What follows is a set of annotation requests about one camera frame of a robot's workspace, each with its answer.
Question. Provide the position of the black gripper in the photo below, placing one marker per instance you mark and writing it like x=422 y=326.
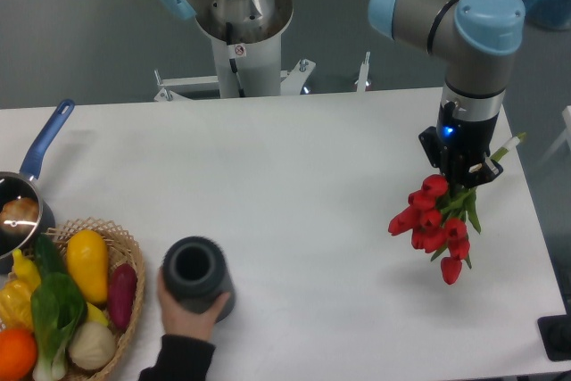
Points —
x=460 y=149

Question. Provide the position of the red tulip bouquet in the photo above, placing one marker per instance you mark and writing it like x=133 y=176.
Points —
x=438 y=218

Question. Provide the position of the dark grey cylindrical vase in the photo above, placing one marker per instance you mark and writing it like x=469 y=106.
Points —
x=196 y=273

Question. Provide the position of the black sleeved forearm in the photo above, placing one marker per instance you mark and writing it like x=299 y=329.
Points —
x=181 y=358

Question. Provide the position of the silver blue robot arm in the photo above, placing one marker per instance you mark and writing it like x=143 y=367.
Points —
x=477 y=39

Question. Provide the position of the person's hand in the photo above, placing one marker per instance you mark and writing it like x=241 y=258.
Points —
x=177 y=320

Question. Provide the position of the black device at edge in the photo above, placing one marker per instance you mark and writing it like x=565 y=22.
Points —
x=555 y=334

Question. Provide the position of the woven wicker basket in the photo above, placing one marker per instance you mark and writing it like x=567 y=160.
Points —
x=122 y=248

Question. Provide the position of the purple sweet potato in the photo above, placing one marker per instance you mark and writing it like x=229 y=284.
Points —
x=122 y=292

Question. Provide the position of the yellow squash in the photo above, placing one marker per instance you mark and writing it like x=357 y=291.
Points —
x=88 y=262

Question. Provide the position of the yellow banana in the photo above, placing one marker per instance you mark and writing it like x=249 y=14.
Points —
x=94 y=314

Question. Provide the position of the white onion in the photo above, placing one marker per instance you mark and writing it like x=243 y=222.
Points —
x=92 y=347

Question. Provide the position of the green bok choy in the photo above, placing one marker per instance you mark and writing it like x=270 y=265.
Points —
x=58 y=308

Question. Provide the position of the brown bread in pan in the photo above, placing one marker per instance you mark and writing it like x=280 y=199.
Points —
x=22 y=211

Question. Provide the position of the small yellow pepper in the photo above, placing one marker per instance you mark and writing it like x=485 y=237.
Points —
x=26 y=270

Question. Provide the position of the yellow bell pepper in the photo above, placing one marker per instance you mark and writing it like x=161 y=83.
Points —
x=16 y=306

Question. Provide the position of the orange fruit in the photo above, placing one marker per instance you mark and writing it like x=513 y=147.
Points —
x=18 y=353

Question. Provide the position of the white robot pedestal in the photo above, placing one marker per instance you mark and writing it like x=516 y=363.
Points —
x=246 y=44

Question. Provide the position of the blue handled saucepan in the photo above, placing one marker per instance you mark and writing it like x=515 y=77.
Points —
x=23 y=184

